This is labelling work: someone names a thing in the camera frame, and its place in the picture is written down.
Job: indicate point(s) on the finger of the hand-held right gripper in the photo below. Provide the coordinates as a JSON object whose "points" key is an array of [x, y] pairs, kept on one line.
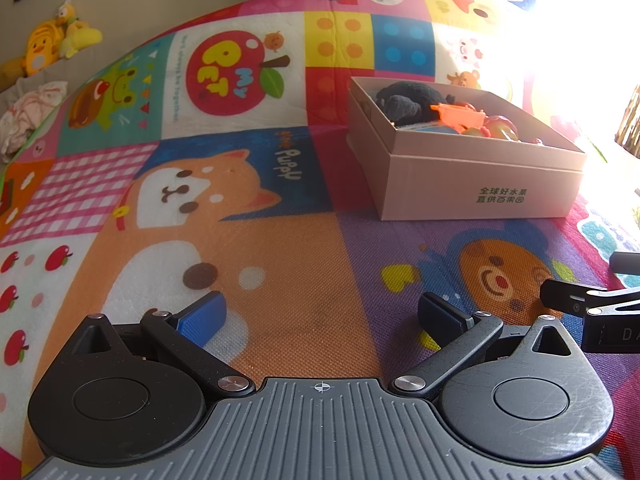
{"points": [[570, 297], [625, 262]]}

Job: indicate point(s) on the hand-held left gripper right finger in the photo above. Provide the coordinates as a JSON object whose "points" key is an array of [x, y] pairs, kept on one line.
{"points": [[440, 312]]}

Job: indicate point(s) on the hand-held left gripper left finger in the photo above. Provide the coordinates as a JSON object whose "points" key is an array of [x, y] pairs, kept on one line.
{"points": [[202, 317]]}

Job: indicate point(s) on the pink cardboard box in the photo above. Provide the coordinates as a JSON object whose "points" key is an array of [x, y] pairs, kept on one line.
{"points": [[450, 185]]}

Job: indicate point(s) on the blue and white packet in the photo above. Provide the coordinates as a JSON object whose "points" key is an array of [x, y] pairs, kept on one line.
{"points": [[425, 130]]}

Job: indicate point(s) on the yellow and pink toy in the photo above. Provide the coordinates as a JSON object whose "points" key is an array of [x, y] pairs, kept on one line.
{"points": [[492, 130]]}

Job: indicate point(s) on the orange plastic toy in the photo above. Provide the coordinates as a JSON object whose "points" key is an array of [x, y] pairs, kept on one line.
{"points": [[457, 115]]}

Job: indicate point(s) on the black plush toy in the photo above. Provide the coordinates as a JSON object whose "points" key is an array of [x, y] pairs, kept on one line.
{"points": [[405, 100]]}

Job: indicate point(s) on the colourful printed play mat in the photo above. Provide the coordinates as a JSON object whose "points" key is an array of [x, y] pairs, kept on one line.
{"points": [[300, 285]]}

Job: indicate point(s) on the pink crumpled cloth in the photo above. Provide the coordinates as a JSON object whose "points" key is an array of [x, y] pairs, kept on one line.
{"points": [[30, 115]]}

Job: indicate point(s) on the orange and yellow plush toy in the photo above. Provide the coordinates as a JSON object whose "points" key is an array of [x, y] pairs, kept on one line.
{"points": [[40, 47]]}

